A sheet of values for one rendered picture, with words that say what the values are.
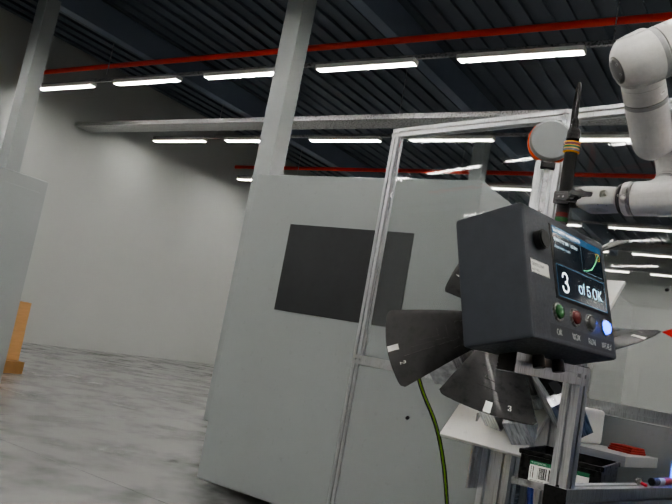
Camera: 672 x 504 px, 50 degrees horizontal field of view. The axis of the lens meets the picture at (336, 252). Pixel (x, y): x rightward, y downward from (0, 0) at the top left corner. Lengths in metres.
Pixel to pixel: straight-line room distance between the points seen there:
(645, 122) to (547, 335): 0.81
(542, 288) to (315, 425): 3.37
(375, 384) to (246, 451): 1.63
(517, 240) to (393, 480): 2.15
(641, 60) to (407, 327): 0.94
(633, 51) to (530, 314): 0.65
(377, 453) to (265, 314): 1.72
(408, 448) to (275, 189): 2.28
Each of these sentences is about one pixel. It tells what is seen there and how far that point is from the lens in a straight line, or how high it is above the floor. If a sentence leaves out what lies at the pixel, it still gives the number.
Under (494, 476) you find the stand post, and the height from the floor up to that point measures 0.75.
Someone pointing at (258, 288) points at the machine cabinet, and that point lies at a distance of 4.65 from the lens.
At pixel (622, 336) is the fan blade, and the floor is 1.16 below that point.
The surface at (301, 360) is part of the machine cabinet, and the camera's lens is 4.38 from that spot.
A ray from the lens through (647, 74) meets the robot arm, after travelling 1.48.
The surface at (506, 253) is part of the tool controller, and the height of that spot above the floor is 1.18.
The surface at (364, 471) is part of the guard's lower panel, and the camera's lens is 3.17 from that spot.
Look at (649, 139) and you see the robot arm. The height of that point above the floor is 1.58.
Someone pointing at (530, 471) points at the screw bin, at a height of 0.84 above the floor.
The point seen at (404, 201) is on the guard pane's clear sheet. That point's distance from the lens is 3.25.
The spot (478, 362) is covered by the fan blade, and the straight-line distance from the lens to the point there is 1.79.
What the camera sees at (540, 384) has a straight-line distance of 1.87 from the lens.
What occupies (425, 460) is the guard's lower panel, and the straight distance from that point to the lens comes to 2.97.
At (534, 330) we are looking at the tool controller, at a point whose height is 1.08.
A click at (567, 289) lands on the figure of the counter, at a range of 1.08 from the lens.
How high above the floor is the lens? 1.01
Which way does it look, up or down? 7 degrees up
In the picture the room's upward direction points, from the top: 10 degrees clockwise
